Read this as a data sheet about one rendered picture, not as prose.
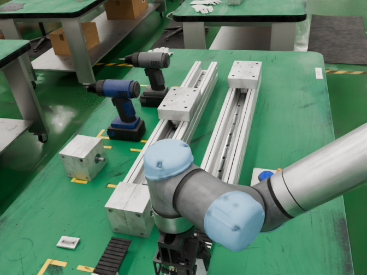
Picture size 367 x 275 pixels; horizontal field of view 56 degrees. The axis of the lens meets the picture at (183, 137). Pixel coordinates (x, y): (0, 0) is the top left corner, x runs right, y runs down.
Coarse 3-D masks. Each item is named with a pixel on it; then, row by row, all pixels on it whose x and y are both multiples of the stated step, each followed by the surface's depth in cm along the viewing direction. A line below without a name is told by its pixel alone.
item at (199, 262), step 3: (198, 261) 67; (201, 261) 67; (195, 264) 66; (198, 264) 67; (201, 264) 68; (198, 267) 67; (201, 267) 68; (204, 267) 68; (198, 270) 67; (201, 270) 68; (204, 270) 69; (198, 273) 67; (201, 273) 68; (204, 273) 69
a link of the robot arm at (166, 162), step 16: (160, 144) 52; (176, 144) 52; (144, 160) 50; (160, 160) 49; (176, 160) 49; (192, 160) 51; (160, 176) 49; (176, 176) 49; (160, 192) 51; (160, 208) 54
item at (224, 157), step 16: (240, 96) 129; (256, 96) 133; (224, 112) 115; (240, 112) 121; (224, 128) 111; (240, 128) 107; (224, 144) 105; (240, 144) 100; (208, 160) 95; (224, 160) 99; (240, 160) 99; (224, 176) 90
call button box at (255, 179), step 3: (255, 168) 95; (258, 168) 95; (255, 171) 94; (258, 171) 94; (261, 171) 94; (273, 171) 93; (276, 171) 93; (252, 174) 94; (255, 174) 93; (258, 174) 93; (252, 177) 92; (255, 177) 92; (258, 177) 91; (252, 180) 91; (255, 180) 91; (258, 180) 91; (261, 180) 90; (252, 183) 90; (255, 183) 90
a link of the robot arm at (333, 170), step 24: (336, 144) 49; (360, 144) 47; (288, 168) 53; (312, 168) 50; (336, 168) 48; (360, 168) 47; (264, 192) 54; (288, 192) 51; (312, 192) 50; (336, 192) 49; (288, 216) 53
